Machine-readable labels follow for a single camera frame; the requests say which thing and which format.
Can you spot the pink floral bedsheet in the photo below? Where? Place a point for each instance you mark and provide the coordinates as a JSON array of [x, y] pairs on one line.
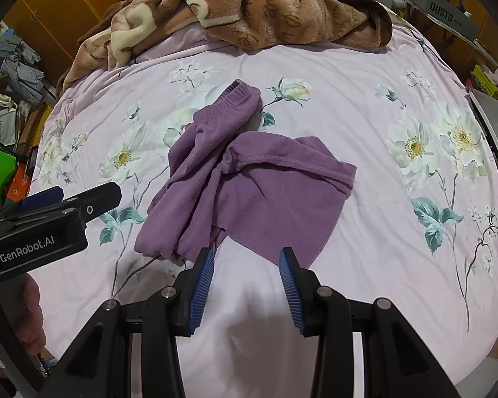
[[377, 236]]

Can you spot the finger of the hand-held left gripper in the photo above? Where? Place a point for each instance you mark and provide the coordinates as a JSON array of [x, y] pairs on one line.
[[101, 199], [41, 197]]

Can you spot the long grey cardboard box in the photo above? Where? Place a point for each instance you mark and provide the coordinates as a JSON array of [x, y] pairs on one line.
[[440, 8]]

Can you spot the purple pants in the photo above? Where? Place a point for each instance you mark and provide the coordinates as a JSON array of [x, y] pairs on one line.
[[249, 199]]

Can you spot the orange box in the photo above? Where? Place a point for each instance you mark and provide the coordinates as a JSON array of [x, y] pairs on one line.
[[18, 186]]

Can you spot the brown patterned blanket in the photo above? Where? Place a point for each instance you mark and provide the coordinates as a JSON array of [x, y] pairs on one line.
[[253, 12]]

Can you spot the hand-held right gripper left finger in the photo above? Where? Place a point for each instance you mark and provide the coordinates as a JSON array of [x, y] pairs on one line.
[[201, 286]]

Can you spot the wooden wardrobe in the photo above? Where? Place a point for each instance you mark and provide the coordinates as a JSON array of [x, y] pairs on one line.
[[54, 20]]

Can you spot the person's left hand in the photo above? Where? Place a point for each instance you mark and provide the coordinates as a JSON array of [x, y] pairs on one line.
[[32, 319]]

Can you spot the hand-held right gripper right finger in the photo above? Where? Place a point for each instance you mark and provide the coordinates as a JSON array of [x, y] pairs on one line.
[[289, 290]]

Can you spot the pile of grey clothes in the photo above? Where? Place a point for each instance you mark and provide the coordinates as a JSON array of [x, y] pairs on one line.
[[16, 66]]

